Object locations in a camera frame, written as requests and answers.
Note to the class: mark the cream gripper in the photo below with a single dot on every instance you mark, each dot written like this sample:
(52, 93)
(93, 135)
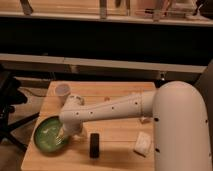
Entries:
(62, 135)

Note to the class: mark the green ceramic bowl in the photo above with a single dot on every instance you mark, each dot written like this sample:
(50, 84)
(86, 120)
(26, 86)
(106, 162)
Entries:
(45, 135)

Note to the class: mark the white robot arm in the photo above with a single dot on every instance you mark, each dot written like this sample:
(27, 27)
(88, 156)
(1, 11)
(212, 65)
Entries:
(181, 127)

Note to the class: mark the black remote control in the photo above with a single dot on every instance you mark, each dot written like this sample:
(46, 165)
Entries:
(94, 145)

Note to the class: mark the translucent plastic cup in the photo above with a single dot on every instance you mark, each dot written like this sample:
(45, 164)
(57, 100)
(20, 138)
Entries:
(62, 91)

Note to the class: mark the black office chair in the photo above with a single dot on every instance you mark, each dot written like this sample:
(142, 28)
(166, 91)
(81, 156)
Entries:
(9, 97)

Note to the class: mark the white folded cloth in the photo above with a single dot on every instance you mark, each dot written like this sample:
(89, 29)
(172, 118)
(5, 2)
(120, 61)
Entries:
(143, 144)

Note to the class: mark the white tube with label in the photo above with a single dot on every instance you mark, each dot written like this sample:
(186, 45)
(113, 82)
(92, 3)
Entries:
(144, 120)

